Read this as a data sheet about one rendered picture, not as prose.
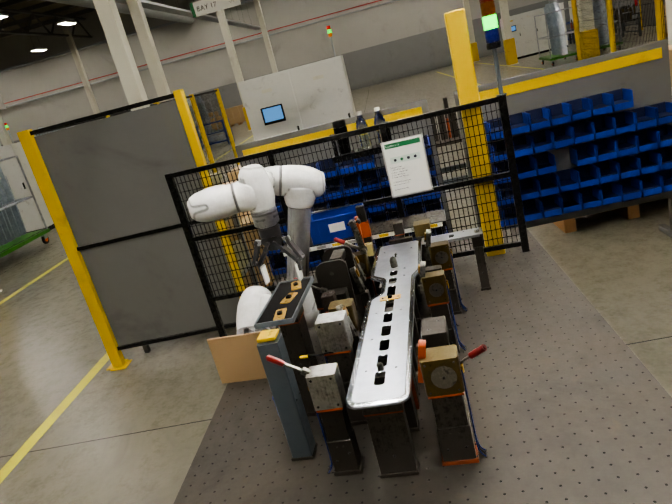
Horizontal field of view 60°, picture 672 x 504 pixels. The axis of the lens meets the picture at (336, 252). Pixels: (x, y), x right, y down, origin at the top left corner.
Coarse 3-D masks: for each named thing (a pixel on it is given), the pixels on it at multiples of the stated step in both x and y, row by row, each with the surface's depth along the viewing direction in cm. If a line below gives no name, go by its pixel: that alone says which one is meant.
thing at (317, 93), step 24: (288, 72) 863; (312, 72) 860; (336, 72) 858; (264, 96) 876; (288, 96) 873; (312, 96) 871; (336, 96) 869; (264, 120) 885; (288, 120) 885; (312, 120) 883
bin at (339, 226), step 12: (360, 204) 319; (312, 216) 322; (324, 216) 322; (336, 216) 305; (348, 216) 305; (312, 228) 308; (324, 228) 308; (336, 228) 307; (348, 228) 307; (312, 240) 311; (324, 240) 310
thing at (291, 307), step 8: (304, 280) 223; (280, 288) 221; (288, 288) 219; (304, 288) 214; (280, 296) 213; (296, 296) 209; (272, 304) 207; (280, 304) 205; (288, 304) 203; (296, 304) 201; (264, 312) 202; (272, 312) 200; (288, 312) 196; (264, 320) 195; (272, 320) 193
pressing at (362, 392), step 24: (384, 264) 265; (408, 264) 257; (384, 288) 237; (408, 288) 232; (384, 312) 216; (408, 312) 211; (360, 336) 201; (384, 336) 198; (408, 336) 194; (360, 360) 186; (408, 360) 179; (360, 384) 172; (384, 384) 169; (408, 384) 167; (360, 408) 162
